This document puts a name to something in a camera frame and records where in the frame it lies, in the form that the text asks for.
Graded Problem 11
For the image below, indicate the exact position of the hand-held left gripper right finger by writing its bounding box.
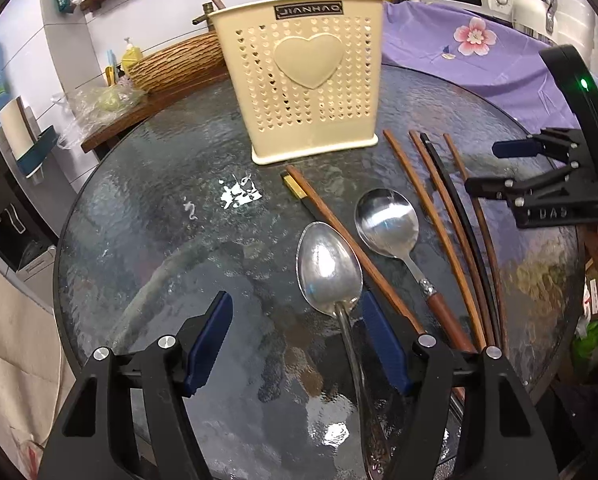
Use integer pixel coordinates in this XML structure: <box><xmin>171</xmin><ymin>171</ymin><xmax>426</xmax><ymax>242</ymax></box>
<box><xmin>361</xmin><ymin>290</ymin><xmax>562</xmax><ymax>480</ymax></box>

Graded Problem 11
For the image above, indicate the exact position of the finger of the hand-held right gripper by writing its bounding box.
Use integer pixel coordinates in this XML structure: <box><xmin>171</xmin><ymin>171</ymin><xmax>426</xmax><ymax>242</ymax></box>
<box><xmin>465</xmin><ymin>162</ymin><xmax>598</xmax><ymax>211</ymax></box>
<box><xmin>492</xmin><ymin>127</ymin><xmax>587</xmax><ymax>161</ymax></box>

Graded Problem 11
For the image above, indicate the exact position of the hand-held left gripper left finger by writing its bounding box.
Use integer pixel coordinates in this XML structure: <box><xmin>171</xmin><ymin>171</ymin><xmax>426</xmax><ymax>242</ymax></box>
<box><xmin>39</xmin><ymin>290</ymin><xmax>235</xmax><ymax>480</ymax></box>

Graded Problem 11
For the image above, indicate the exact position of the brown wooden chopstick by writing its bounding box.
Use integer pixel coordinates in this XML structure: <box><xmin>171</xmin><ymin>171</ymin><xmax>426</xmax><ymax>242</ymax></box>
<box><xmin>409</xmin><ymin>130</ymin><xmax>494</xmax><ymax>348</ymax></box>
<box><xmin>285</xmin><ymin>165</ymin><xmax>426</xmax><ymax>335</ymax></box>
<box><xmin>383</xmin><ymin>129</ymin><xmax>484</xmax><ymax>353</ymax></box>
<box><xmin>443</xmin><ymin>132</ymin><xmax>508</xmax><ymax>348</ymax></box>

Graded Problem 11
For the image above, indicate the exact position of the plain black chopstick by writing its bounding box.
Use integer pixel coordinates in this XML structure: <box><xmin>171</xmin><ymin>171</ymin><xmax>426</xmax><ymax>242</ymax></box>
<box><xmin>420</xmin><ymin>132</ymin><xmax>502</xmax><ymax>348</ymax></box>

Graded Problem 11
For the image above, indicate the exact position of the large all-steel spoon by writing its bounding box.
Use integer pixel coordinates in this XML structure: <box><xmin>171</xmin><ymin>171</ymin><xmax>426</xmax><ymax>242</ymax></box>
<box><xmin>296</xmin><ymin>221</ymin><xmax>395</xmax><ymax>480</ymax></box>

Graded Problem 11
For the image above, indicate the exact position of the steel spoon with wooden handle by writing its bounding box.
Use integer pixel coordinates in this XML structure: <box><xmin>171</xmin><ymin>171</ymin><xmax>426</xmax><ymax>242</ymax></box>
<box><xmin>355</xmin><ymin>188</ymin><xmax>477</xmax><ymax>356</ymax></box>

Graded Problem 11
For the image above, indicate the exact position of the black chopstick with gold band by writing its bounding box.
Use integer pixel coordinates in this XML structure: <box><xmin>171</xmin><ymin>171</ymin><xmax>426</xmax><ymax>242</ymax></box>
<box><xmin>280</xmin><ymin>172</ymin><xmax>330</xmax><ymax>226</ymax></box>

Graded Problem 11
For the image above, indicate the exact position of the cream perforated utensil holder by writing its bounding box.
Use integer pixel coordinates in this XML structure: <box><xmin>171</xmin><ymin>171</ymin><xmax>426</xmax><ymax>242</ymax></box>
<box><xmin>213</xmin><ymin>0</ymin><xmax>385</xmax><ymax>166</ymax></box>

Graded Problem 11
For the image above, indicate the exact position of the purple floral cloth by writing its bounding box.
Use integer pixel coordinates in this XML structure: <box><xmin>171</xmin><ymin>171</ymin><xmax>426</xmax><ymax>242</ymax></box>
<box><xmin>381</xmin><ymin>0</ymin><xmax>598</xmax><ymax>136</ymax></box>

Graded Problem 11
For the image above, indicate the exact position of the white electric kettle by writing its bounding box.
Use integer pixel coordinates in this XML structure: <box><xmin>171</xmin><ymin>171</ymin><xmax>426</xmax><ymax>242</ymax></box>
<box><xmin>511</xmin><ymin>0</ymin><xmax>560</xmax><ymax>36</ymax></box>

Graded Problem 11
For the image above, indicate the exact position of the red and green bag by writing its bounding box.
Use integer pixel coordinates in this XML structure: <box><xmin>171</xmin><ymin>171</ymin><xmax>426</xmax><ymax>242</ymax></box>
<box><xmin>571</xmin><ymin>280</ymin><xmax>598</xmax><ymax>386</ymax></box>

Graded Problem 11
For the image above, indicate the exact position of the beige cloth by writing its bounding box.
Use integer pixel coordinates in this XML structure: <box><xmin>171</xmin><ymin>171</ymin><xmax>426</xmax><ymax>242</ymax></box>
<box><xmin>0</xmin><ymin>250</ymin><xmax>75</xmax><ymax>461</ymax></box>

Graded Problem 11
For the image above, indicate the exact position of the dark wooden washstand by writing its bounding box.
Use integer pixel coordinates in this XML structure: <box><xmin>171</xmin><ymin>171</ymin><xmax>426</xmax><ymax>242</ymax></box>
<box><xmin>82</xmin><ymin>67</ymin><xmax>230</xmax><ymax>161</ymax></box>

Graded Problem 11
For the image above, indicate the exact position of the water dispenser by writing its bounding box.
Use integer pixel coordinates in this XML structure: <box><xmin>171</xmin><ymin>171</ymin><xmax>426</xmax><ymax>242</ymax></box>
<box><xmin>0</xmin><ymin>135</ymin><xmax>60</xmax><ymax>281</ymax></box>

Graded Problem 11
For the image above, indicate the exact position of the green cup holder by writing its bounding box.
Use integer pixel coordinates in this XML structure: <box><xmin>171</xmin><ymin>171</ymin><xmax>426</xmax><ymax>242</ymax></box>
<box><xmin>16</xmin><ymin>127</ymin><xmax>60</xmax><ymax>181</ymax></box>

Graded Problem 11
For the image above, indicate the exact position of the clear plastic bag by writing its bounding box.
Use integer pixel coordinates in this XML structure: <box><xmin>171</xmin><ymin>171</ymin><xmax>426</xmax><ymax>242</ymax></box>
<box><xmin>52</xmin><ymin>82</ymin><xmax>145</xmax><ymax>148</ymax></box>

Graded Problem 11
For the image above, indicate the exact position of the woven-look wash basin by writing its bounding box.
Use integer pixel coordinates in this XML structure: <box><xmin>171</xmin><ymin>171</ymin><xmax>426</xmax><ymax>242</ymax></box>
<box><xmin>128</xmin><ymin>32</ymin><xmax>230</xmax><ymax>95</ymax></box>

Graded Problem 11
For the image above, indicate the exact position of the stack of paper cups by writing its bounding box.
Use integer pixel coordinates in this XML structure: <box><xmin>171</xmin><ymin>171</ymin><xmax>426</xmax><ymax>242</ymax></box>
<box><xmin>0</xmin><ymin>97</ymin><xmax>35</xmax><ymax>161</ymax></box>

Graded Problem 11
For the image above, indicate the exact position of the yellow soap pump bottle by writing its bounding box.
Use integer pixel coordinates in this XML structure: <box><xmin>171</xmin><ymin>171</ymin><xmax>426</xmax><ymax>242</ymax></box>
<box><xmin>122</xmin><ymin>37</ymin><xmax>145</xmax><ymax>78</ymax></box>

